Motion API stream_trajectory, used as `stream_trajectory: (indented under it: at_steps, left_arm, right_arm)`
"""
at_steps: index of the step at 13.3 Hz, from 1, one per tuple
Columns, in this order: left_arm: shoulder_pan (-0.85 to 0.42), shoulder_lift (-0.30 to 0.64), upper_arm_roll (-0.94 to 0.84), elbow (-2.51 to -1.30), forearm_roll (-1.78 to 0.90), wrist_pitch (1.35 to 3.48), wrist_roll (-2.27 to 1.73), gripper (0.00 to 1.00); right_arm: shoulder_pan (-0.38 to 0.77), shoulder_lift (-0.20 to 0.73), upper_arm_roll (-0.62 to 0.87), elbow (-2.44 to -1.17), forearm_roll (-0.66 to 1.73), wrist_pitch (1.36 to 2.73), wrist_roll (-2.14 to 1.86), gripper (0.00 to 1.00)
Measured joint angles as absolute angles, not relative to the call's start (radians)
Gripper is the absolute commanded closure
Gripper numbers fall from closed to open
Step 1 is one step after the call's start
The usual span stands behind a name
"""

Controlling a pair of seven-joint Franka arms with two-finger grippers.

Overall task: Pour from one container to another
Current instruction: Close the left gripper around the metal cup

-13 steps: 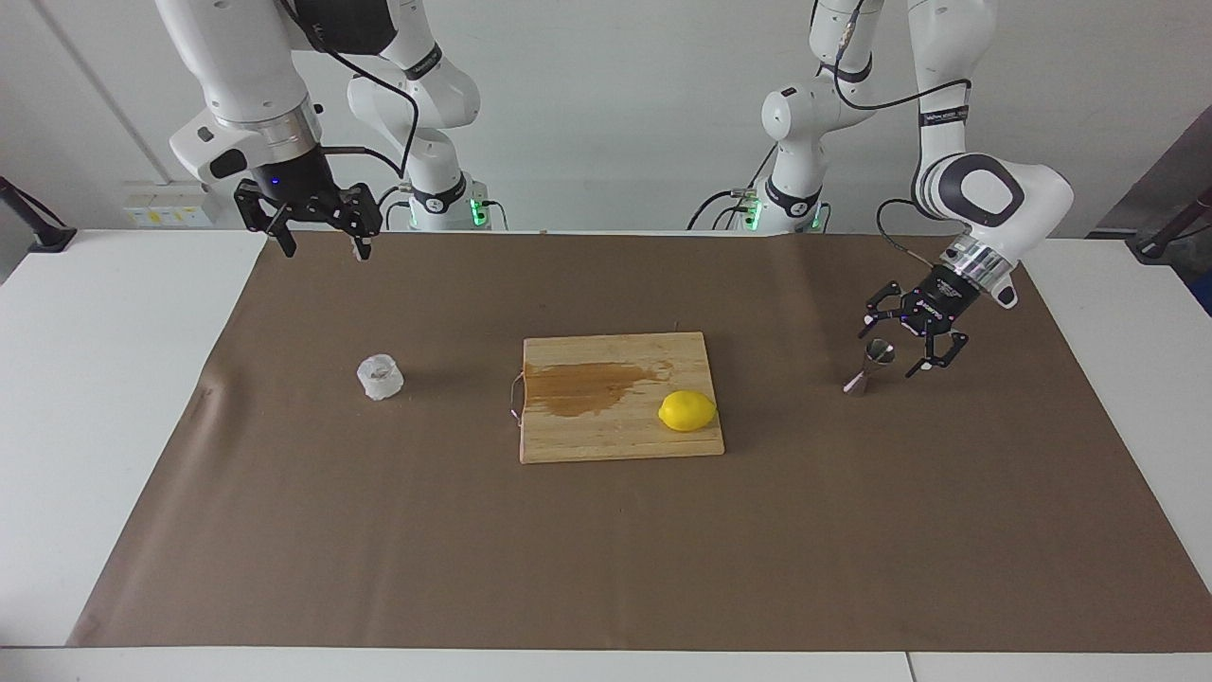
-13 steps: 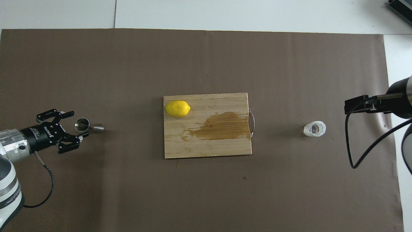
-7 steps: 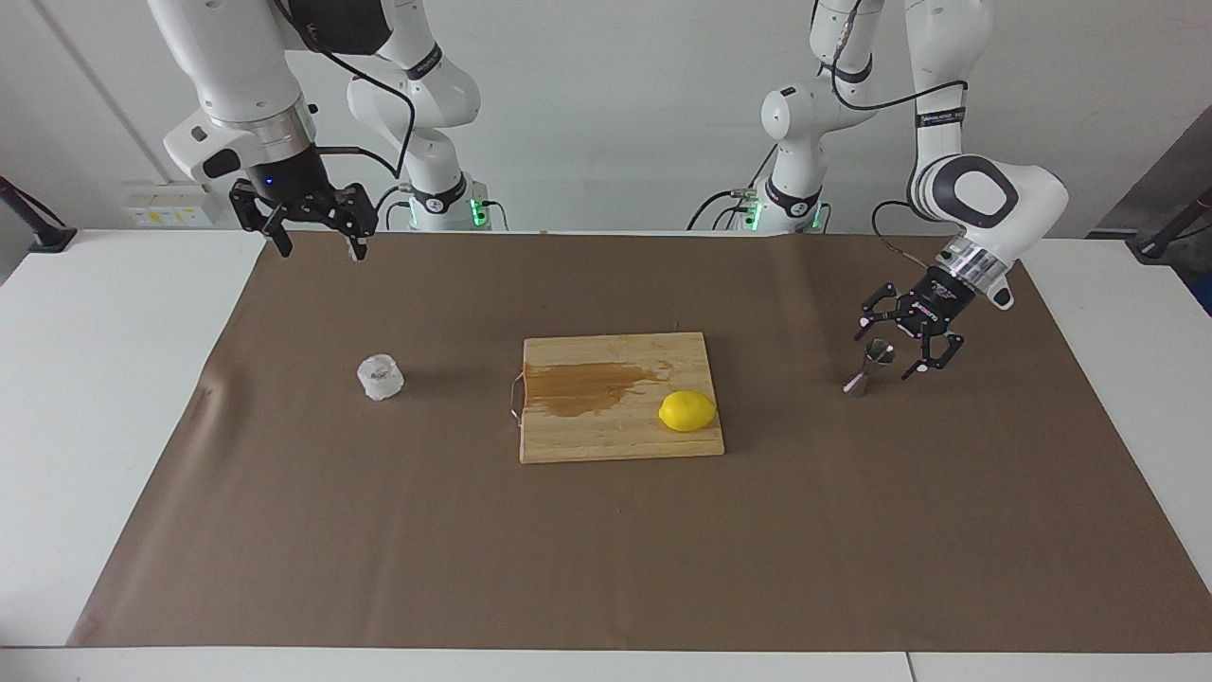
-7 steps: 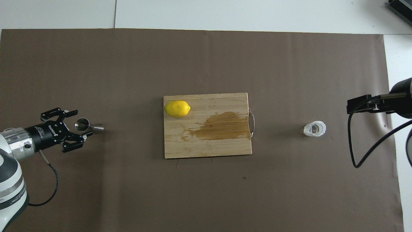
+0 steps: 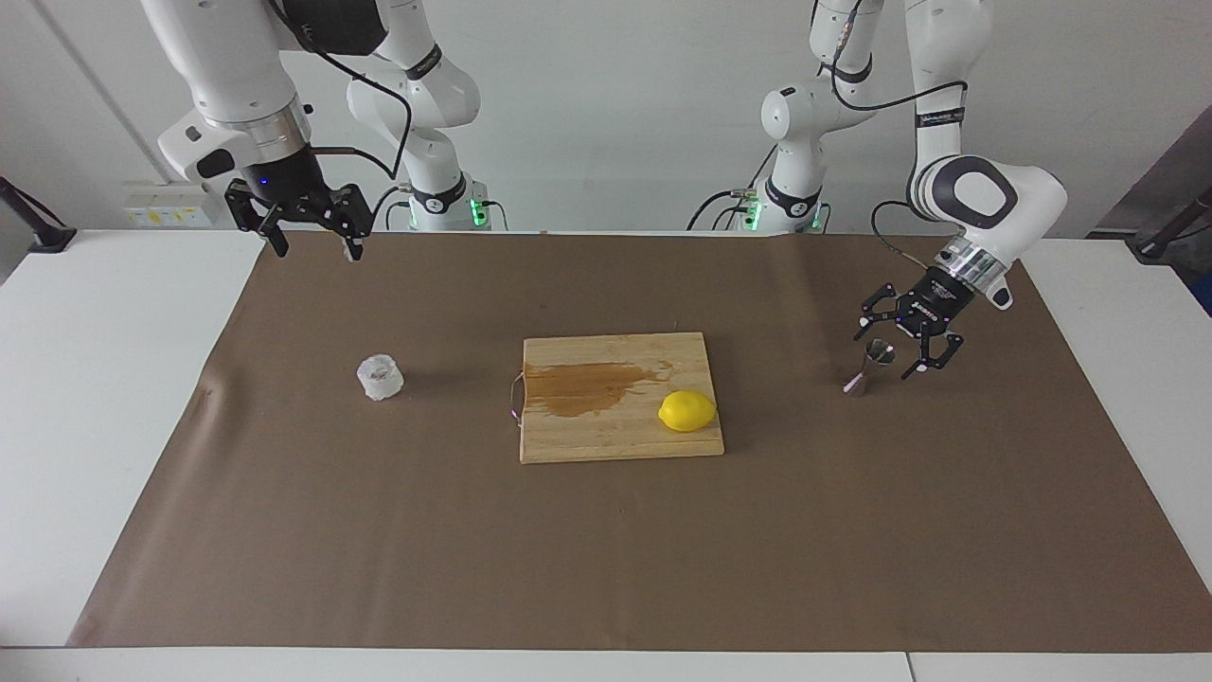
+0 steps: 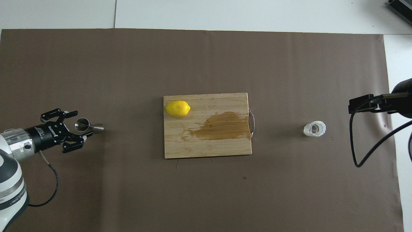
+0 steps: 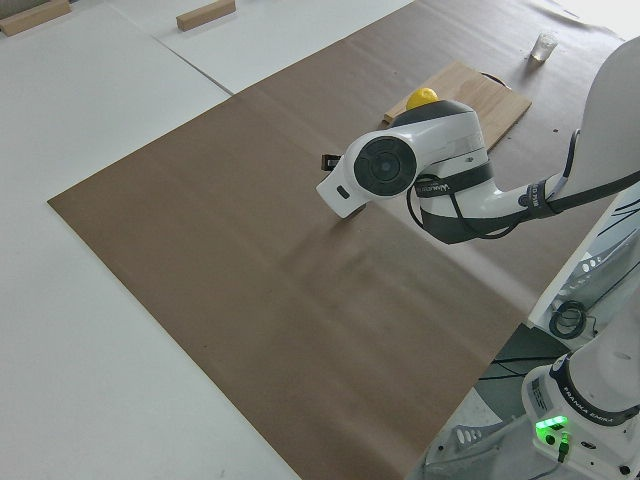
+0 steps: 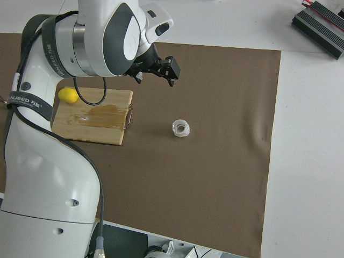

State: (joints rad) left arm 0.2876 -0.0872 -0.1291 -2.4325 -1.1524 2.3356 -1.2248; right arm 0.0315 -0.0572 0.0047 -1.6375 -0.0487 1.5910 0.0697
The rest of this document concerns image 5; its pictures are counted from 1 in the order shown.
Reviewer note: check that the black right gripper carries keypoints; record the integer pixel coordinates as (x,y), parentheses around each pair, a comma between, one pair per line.
(284,185)

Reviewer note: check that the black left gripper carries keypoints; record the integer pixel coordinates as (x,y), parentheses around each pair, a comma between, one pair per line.
(933,303)

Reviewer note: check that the steel double jigger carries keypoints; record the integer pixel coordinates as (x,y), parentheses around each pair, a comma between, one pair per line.
(876,358)

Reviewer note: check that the clear plastic cup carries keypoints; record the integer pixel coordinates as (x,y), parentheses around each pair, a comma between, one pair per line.
(380,377)

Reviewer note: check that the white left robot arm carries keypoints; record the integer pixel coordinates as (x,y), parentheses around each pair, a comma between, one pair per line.
(985,194)

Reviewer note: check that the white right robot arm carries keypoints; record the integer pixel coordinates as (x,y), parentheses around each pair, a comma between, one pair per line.
(237,66)

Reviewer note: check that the yellow lemon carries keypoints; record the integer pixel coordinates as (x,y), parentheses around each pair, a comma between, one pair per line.
(686,411)

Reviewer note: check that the black clamp stand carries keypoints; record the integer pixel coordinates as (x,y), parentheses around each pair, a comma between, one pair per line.
(1169,232)
(38,232)

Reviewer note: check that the wooden cutting board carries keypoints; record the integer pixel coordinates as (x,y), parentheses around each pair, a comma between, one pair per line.
(606,436)

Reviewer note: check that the brown paper table mat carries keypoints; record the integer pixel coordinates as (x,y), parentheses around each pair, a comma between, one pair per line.
(606,549)

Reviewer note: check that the white wall outlet box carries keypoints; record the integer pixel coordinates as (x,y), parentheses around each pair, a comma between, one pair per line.
(161,206)

